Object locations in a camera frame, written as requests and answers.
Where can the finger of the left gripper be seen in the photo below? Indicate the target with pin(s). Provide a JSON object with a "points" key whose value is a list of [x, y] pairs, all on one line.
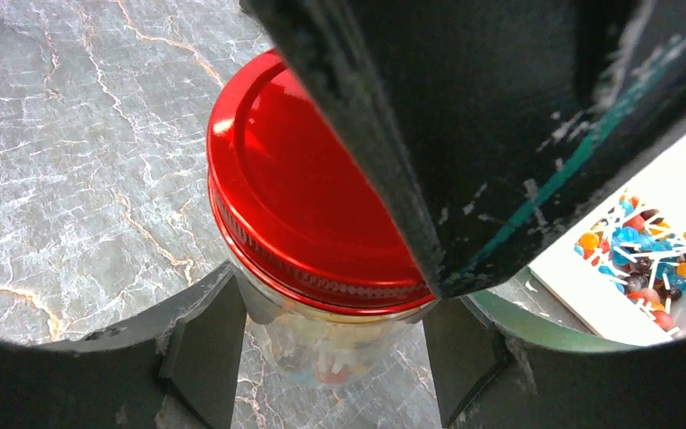
{"points": [[489, 128]]}

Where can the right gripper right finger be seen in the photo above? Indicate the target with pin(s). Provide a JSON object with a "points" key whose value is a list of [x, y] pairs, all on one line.
{"points": [[485, 378]]}

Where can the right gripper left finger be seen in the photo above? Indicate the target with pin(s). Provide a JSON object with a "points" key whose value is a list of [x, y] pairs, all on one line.
{"points": [[185, 350]]}

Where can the clear plastic jar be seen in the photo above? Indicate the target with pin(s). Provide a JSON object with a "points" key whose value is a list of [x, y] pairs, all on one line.
{"points": [[312, 347]]}

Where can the red jar lid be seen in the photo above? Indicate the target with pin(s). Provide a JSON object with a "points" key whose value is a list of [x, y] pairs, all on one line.
{"points": [[293, 206]]}

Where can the green candy bin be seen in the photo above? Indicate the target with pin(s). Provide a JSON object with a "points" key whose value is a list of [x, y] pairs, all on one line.
{"points": [[535, 329]]}

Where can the white lollipop bin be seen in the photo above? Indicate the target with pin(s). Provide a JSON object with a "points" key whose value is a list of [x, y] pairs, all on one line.
{"points": [[622, 270]]}

